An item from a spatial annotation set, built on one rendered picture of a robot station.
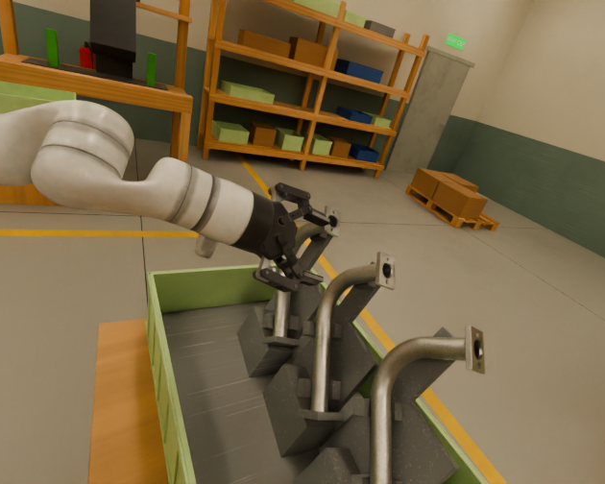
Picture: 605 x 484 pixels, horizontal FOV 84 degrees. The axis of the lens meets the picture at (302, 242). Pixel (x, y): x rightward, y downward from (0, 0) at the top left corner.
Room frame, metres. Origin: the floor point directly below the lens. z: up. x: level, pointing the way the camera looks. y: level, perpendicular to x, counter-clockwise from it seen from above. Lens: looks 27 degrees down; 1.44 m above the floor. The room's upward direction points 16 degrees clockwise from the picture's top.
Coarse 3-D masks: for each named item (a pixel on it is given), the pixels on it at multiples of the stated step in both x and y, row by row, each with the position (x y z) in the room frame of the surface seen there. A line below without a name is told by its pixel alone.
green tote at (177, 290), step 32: (160, 288) 0.60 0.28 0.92; (192, 288) 0.64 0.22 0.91; (224, 288) 0.68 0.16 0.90; (256, 288) 0.73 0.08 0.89; (160, 320) 0.46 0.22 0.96; (160, 352) 0.40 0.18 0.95; (160, 384) 0.40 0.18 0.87; (160, 416) 0.38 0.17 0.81; (448, 448) 0.37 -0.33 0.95; (192, 480) 0.22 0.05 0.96; (448, 480) 0.35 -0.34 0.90; (480, 480) 0.33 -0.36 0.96
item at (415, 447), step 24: (432, 360) 0.39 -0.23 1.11; (408, 384) 0.39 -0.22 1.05; (408, 408) 0.36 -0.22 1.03; (336, 432) 0.38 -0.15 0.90; (360, 432) 0.37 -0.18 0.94; (408, 432) 0.34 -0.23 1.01; (432, 432) 0.33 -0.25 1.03; (336, 456) 0.33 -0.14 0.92; (360, 456) 0.34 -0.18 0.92; (408, 456) 0.31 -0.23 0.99; (432, 456) 0.30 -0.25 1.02; (312, 480) 0.30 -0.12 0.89; (336, 480) 0.29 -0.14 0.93; (408, 480) 0.29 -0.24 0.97; (432, 480) 0.28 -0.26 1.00
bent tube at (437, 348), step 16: (480, 336) 0.38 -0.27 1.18; (400, 352) 0.39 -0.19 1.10; (416, 352) 0.38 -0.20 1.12; (432, 352) 0.37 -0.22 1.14; (448, 352) 0.36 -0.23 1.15; (464, 352) 0.35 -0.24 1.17; (480, 352) 0.36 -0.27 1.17; (384, 368) 0.39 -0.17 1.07; (400, 368) 0.39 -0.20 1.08; (480, 368) 0.34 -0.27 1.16; (384, 384) 0.37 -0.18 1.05; (384, 400) 0.35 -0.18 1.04; (384, 416) 0.34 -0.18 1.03; (384, 432) 0.32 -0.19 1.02; (384, 448) 0.31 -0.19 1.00; (384, 464) 0.29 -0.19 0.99; (384, 480) 0.28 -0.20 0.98
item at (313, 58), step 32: (224, 0) 4.33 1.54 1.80; (288, 0) 4.72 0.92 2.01; (320, 0) 4.97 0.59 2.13; (320, 32) 5.45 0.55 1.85; (352, 32) 5.17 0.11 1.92; (384, 32) 5.54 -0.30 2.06; (288, 64) 4.75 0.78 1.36; (320, 64) 5.11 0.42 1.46; (352, 64) 5.35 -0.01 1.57; (416, 64) 5.85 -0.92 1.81; (224, 96) 4.41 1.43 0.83; (256, 96) 4.67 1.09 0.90; (320, 96) 5.09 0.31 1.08; (384, 96) 6.25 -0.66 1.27; (224, 128) 4.87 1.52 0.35; (256, 128) 4.74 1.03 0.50; (352, 128) 5.40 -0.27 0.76; (384, 128) 5.77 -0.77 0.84; (320, 160) 5.19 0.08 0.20; (352, 160) 5.56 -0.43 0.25
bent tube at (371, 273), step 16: (384, 256) 0.50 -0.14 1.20; (352, 272) 0.51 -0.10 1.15; (368, 272) 0.49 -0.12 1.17; (384, 272) 0.50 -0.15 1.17; (336, 288) 0.52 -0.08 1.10; (320, 304) 0.51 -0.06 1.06; (320, 320) 0.49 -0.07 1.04; (320, 336) 0.47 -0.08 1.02; (320, 352) 0.45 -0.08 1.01; (320, 368) 0.43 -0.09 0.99; (320, 384) 0.41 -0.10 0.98; (320, 400) 0.39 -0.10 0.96
